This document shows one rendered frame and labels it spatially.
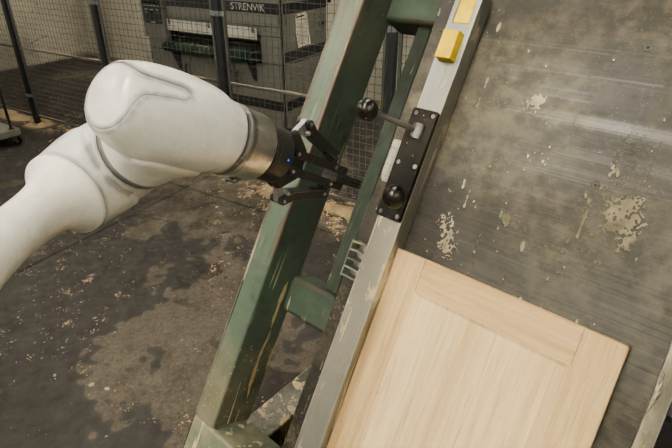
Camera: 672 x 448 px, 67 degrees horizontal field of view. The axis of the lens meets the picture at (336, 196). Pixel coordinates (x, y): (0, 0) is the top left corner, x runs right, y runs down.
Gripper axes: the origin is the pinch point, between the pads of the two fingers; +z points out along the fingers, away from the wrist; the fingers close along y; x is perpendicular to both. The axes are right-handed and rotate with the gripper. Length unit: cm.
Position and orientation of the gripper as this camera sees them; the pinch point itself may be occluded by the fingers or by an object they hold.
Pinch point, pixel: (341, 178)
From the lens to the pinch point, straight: 82.4
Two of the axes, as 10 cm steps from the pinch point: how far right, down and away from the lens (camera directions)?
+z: 5.6, 1.7, 8.1
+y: -3.4, 9.4, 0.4
